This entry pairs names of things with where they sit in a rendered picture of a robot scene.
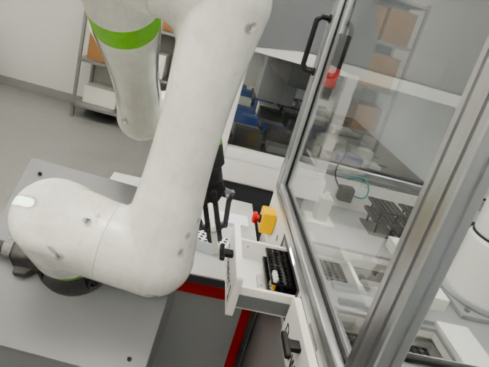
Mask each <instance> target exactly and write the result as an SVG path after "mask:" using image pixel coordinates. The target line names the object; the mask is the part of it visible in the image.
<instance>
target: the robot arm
mask: <svg viewBox="0 0 489 367"><path fill-rule="evenodd" d="M272 1H273V0H81V2H82V4H83V6H84V10H85V12H86V15H87V18H88V21H89V29H90V32H91V34H92V35H93V37H94V39H95V41H96V43H97V45H98V47H99V49H100V51H101V54H102V56H103V59H104V61H105V63H106V66H107V68H108V72H109V74H110V77H111V81H112V85H113V88H114V94H115V99H116V117H117V122H118V124H119V127H120V129H121V130H122V132H123V133H124V134H125V135H127V136H128V137H130V138H132V139H135V140H137V141H147V140H150V139H153V142H152V145H151V149H150V152H149V155H148V159H147V161H146V166H145V167H144V170H143V174H142V176H141V179H140V183H139V185H138V188H137V191H136V193H135V196H134V199H133V201H132V203H131V204H129V205H125V204H123V203H120V202H117V201H115V200H112V199H110V198H107V197H105V196H103V195H102V194H98V193H97V192H95V191H93V190H91V189H89V188H87V187H86V186H83V185H81V184H79V183H76V182H74V181H70V180H68V179H64V178H46V179H42V180H40V181H36V182H34V183H32V184H30V185H29V186H27V187H25V188H24V189H23V190H22V191H21V192H20V193H19V194H18V195H17V196H16V198H15V199H14V200H13V202H12V204H11V206H10V208H9V212H8V217H7V223H8V228H9V233H10V234H11V237H8V238H7V239H6V240H0V252H1V255H2V256H3V257H4V258H5V259H10V261H11V262H12V265H13V267H14V269H13V270H12V273H13V275H14V276H18V277H27V276H29V275H31V274H33V273H34V272H37V274H38V276H39V278H40V280H41V281H42V282H43V284H45V285H46V286H47V287H48V289H50V290H51V291H53V292H55V293H58V294H60V295H63V296H81V295H84V294H87V293H90V292H92V291H94V290H96V289H97V288H99V287H100V286H101V285H102V284H106V285H109V286H112V287H115V288H118V289H121V290H123V291H127V292H130V293H133V294H136V295H139V296H143V297H148V298H156V297H161V296H166V295H168V294H170V293H172V292H173V291H176V290H177V289H178V288H179V287H181V286H182V284H184V282H185V281H186V280H187V278H188V276H189V275H190V273H191V270H192V267H193V264H194V255H195V250H196V241H197V237H198V233H199V230H200V231H202V230H204V231H206V233H207V241H208V242H211V243H212V250H213V255H214V256H216V255H217V256H219V250H220V249H219V243H218V242H220V241H222V231H221V229H223V228H227V226H228V218H229V213H230V208H231V201H232V200H233V198H234V196H235V191H234V190H233V189H228V188H226V185H225V184H224V182H223V174H222V166H223V165H224V163H225V162H224V155H223V142H222V135H223V131H224V129H225V126H226V123H227V120H228V116H229V114H230V112H231V108H232V106H233V103H234V100H235V97H236V94H237V92H238V89H239V86H240V84H241V82H242V79H243V76H244V75H245V71H246V70H247V67H248V65H249V62H250V61H251V58H252V56H253V53H254V51H255V48H256V47H257V45H258V42H259V40H260V38H261V35H262V33H263V31H264V29H265V27H266V24H267V22H268V21H269V18H270V15H271V9H272ZM163 21H164V22H166V23H167V24H168V25H169V26H170V27H171V29H172V30H173V32H174V35H175V49H174V52H173V57H172V64H171V68H170V75H169V79H168V83H167V89H166V90H165V91H161V87H160V81H159V48H160V40H161V33H162V24H163ZM224 192H225V193H226V194H225V196H226V206H225V211H224V216H223V221H222V222H220V213H219V206H218V201H219V200H220V198H221V197H222V195H223V193H224ZM210 202H211V203H212V205H213V210H214V216H215V226H214V227H213V226H211V224H210V213H209V207H208V203H210ZM202 209H203V212H204V222H205V224H203V221H202V219H201V217H202Z"/></svg>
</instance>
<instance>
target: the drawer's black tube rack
mask: <svg viewBox="0 0 489 367"><path fill-rule="evenodd" d="M272 252H273V254H274V261H275V264H273V265H275V266H276V270H277V274H278V278H279V280H278V281H279V285H276V288H275V290H274V291H276V292H280V293H286V294H290V295H294V296H295V294H296V291H297V289H296V286H295V281H294V277H293V271H292V268H291V265H290V260H289V256H288V253H287V252H285V251H281V250H275V249H272ZM262 260H263V270H264V275H265V281H266V290H270V288H269V287H270V285H269V281H270V275H269V267H268V262H267V257H266V256H263V258H262Z"/></svg>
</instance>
